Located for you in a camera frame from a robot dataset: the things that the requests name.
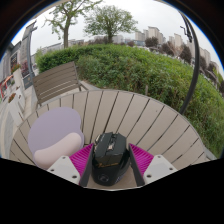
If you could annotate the white planter box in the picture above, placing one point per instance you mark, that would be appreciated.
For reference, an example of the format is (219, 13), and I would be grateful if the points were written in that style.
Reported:
(15, 111)

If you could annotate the distant apartment buildings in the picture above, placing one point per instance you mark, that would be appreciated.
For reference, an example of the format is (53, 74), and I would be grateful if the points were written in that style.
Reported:
(153, 32)

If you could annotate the thin-trunk tree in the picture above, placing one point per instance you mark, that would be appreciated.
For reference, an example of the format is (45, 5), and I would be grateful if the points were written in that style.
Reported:
(66, 36)

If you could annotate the slatted wooden chair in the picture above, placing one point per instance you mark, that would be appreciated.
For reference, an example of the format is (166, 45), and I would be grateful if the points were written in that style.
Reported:
(55, 81)

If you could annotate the black curved umbrella pole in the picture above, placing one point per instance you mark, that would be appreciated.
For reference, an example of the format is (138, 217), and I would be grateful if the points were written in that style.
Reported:
(196, 66)

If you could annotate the black computer mouse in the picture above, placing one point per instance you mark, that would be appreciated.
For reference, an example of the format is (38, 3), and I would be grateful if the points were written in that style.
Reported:
(110, 156)

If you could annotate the grey sign pillar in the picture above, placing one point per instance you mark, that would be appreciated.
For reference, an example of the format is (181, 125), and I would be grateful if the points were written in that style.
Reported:
(26, 50)

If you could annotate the green hedge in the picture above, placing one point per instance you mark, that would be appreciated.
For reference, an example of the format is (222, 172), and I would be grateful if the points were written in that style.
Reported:
(140, 70)

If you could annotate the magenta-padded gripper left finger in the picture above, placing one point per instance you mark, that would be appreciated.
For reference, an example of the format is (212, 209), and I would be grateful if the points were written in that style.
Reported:
(81, 160)

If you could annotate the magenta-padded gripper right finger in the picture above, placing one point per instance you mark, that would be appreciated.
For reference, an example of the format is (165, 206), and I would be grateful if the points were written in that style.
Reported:
(141, 160)

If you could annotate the round-crowned tree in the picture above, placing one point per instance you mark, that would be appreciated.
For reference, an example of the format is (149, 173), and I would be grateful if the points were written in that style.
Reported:
(110, 20)

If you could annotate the lavender mouse pad with wrist rest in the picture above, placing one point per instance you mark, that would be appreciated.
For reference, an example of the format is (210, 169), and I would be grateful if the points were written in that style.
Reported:
(53, 130)

